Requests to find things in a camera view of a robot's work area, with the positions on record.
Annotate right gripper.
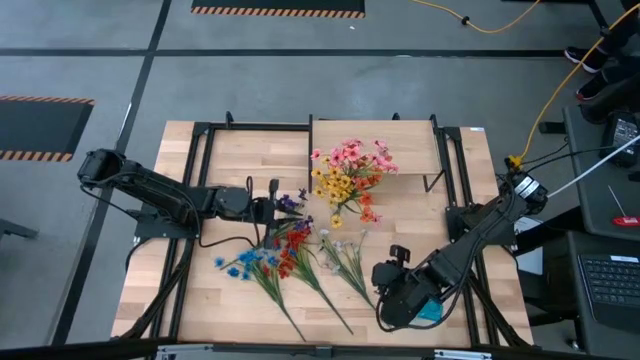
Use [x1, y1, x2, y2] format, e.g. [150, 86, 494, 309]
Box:
[370, 243, 444, 332]

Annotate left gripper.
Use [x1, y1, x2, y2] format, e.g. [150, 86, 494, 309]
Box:
[247, 177, 305, 250]

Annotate purple flower bunch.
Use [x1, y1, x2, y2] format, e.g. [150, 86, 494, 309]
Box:
[219, 187, 315, 276]

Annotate red flower bunch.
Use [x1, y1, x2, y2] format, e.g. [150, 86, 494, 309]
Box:
[272, 228, 355, 336]

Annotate white flower bunch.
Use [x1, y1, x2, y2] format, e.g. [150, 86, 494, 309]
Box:
[314, 228, 381, 311]

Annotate blue flower bunch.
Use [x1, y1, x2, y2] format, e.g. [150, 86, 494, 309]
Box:
[213, 248, 309, 343]

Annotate orange flower bunch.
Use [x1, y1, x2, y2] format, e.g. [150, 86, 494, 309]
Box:
[349, 172, 384, 225]

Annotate pink flower bunch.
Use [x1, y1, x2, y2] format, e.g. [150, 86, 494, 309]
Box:
[309, 138, 400, 176]

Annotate teal glass vase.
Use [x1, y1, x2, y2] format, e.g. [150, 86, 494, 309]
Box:
[418, 299, 444, 322]

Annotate black keyboard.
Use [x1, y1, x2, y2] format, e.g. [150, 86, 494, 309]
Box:
[577, 253, 640, 332]

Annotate dark grey desk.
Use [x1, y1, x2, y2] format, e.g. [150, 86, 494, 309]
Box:
[542, 104, 640, 360]

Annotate black mat orange stripes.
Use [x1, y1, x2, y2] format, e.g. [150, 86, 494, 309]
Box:
[0, 95, 96, 163]
[190, 0, 367, 20]

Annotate white rod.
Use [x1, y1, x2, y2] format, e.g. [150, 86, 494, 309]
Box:
[547, 133, 640, 199]

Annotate black screen device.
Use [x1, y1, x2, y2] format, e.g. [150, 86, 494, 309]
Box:
[598, 109, 640, 169]

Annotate black chair foot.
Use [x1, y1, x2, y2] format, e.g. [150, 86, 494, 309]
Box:
[0, 217, 40, 242]

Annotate person's foot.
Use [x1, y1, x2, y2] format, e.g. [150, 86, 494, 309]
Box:
[574, 73, 610, 102]
[564, 45, 612, 75]

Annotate black stand leg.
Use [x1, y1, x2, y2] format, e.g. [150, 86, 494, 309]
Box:
[579, 0, 640, 126]

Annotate person's leg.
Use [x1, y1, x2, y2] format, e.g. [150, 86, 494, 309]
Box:
[597, 14, 640, 86]

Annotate black looped cable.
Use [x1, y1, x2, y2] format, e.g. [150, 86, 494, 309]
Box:
[195, 175, 274, 250]

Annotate wooden shelf black frame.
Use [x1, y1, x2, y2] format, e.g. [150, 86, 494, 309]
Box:
[307, 113, 447, 195]

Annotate red handled screwdriver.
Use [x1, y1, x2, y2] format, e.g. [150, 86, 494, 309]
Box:
[606, 183, 640, 229]

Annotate yellow cable black plug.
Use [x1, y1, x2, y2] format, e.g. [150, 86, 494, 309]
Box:
[409, 0, 544, 35]

